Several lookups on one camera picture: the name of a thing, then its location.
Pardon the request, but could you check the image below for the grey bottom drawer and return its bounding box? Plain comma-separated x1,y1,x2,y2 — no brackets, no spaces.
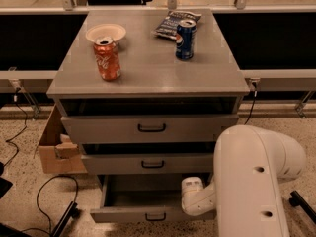
90,174,216,223

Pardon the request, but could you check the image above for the metal railing frame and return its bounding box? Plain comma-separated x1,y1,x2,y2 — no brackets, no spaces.
0,0,316,120

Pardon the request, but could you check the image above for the black stand leg left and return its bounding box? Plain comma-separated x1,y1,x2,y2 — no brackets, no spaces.
51,201,80,237

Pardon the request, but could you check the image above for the orange coca-cola can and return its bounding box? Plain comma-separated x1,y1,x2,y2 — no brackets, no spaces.
93,37,120,81

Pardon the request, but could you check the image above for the cardboard box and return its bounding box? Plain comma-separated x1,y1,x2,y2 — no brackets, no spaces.
39,107,86,174

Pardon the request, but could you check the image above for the black cable left floor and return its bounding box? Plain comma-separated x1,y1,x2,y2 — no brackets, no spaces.
21,174,80,237

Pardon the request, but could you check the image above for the black stand leg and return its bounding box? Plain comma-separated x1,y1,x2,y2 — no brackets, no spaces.
289,191,316,224
51,201,80,237

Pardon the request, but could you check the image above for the black cable left wall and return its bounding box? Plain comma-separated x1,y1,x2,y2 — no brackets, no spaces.
2,87,30,168

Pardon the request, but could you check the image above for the grey drawer cabinet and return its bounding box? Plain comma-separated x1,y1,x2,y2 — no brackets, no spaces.
46,8,251,200

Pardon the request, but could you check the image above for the white paper bowl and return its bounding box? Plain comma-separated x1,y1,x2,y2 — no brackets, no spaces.
86,24,126,43

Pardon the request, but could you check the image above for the grey top drawer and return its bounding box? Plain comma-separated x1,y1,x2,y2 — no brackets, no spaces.
61,115,238,144

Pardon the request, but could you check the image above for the grey middle drawer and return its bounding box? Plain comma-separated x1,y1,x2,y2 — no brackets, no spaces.
81,153,213,175

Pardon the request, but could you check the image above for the dark blue chip bag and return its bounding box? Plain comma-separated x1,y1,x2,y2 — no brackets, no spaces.
153,11,201,40

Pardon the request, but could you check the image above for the black power cable right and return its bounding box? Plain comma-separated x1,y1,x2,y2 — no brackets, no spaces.
244,82,259,126

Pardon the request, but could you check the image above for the blue pepsi can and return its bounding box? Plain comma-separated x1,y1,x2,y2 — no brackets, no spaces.
176,19,197,60

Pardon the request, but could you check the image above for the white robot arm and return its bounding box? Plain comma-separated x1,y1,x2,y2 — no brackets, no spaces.
182,125,306,237

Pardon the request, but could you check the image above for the grey drawer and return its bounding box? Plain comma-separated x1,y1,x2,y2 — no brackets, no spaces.
90,174,216,223
61,115,238,144
81,153,213,175

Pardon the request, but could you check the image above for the black stand leg right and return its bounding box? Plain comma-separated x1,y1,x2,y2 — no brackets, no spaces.
289,191,316,224

